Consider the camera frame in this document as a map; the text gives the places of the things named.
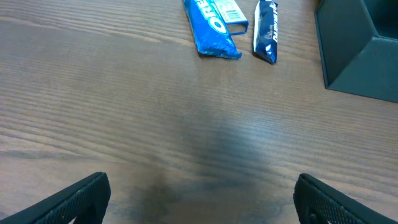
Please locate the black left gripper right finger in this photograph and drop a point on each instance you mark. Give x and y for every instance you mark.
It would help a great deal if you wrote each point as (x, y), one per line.
(318, 203)

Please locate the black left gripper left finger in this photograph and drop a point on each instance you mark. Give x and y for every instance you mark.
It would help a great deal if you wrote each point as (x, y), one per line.
(83, 202)

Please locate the blue Oreo cookie pack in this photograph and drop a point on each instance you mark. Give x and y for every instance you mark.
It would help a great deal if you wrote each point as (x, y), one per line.
(209, 30)

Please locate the small blue gum pack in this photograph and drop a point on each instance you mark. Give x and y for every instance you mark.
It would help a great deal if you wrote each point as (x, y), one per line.
(233, 16)

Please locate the Dairy Milk chocolate bar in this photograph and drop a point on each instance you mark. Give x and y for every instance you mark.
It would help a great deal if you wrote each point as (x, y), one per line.
(265, 37)

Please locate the black open gift box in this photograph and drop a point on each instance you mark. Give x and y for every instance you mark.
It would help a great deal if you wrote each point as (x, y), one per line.
(358, 46)

